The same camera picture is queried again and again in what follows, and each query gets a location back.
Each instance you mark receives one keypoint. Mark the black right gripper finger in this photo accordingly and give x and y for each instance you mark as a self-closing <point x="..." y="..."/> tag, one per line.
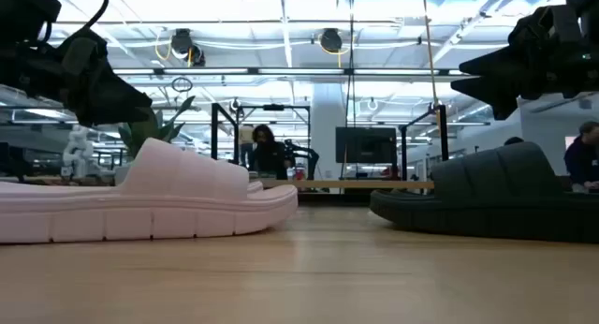
<point x="496" y="92"/>
<point x="503" y="64"/>

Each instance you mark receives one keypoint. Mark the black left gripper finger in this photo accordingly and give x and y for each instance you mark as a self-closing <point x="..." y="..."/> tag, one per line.
<point x="112" y="106"/>

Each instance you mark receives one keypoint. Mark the black foam slide sandal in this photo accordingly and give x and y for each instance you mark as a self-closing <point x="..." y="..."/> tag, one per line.
<point x="468" y="211"/>

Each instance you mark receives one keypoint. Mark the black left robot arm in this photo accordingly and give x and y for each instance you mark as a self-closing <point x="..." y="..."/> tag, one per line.
<point x="28" y="10"/>

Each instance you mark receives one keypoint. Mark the black background robot arm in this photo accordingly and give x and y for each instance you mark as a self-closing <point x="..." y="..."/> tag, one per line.
<point x="304" y="153"/>

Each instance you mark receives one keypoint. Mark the green snake plant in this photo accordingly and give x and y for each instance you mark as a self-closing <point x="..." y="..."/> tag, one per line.
<point x="142" y="132"/>

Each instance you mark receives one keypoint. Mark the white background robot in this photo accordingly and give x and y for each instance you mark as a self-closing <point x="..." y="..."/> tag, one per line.
<point x="78" y="151"/>

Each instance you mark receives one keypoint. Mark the person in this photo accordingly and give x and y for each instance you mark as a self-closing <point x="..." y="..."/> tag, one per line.
<point x="580" y="160"/>
<point x="269" y="155"/>
<point x="246" y="136"/>

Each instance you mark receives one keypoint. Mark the black monitor screen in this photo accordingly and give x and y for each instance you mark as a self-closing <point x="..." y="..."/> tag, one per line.
<point x="365" y="146"/>

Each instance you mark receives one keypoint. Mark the long ceiling light strip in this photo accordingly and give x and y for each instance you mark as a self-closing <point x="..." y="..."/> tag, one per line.
<point x="299" y="71"/>

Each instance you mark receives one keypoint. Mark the black frame wooden shelf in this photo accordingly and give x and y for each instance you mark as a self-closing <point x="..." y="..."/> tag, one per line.
<point x="351" y="184"/>

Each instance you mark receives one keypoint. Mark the black background workstation frame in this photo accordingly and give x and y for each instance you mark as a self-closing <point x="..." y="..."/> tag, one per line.
<point x="299" y="107"/>

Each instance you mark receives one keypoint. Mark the black rig table frame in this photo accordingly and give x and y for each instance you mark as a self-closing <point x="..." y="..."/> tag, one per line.
<point x="327" y="197"/>

